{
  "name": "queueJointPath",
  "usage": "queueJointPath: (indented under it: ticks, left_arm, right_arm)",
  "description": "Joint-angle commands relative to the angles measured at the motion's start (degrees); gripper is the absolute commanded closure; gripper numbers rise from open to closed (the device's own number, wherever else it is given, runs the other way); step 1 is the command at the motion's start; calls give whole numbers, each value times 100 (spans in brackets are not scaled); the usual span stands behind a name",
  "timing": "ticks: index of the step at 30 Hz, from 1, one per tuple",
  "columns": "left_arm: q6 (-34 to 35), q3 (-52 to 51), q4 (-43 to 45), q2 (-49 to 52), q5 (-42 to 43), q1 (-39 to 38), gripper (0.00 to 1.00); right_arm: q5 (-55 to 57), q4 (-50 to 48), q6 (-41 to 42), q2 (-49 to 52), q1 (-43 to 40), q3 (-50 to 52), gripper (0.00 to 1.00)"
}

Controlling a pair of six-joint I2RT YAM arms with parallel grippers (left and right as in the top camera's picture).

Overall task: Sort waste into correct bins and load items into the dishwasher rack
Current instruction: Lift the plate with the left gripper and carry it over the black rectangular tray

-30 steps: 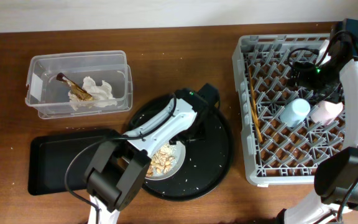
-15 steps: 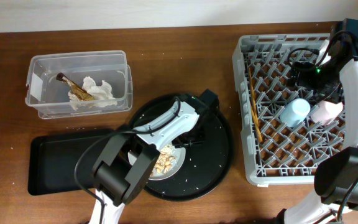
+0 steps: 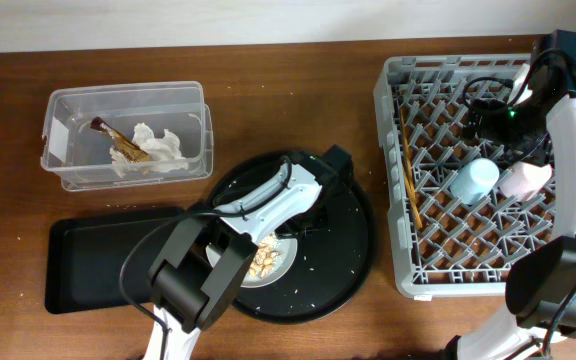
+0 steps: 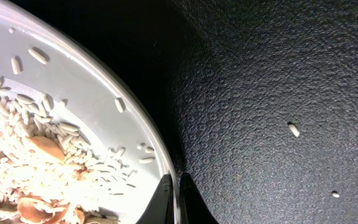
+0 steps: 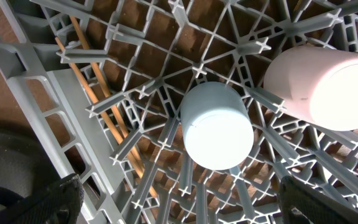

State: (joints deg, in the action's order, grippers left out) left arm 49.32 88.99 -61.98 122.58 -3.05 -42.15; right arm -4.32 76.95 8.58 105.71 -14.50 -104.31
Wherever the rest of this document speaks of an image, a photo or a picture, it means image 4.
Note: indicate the grey plate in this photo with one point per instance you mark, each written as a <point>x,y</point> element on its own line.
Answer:
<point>37,61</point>

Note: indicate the round black serving tray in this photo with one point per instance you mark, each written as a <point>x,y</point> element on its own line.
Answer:
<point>256,100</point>

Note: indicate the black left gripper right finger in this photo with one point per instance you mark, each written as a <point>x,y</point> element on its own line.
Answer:
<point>193,207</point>

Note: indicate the peanut shells and rice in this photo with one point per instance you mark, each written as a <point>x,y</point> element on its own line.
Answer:
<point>49,173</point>

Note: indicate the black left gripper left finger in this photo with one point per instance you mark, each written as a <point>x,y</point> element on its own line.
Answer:
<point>160,208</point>

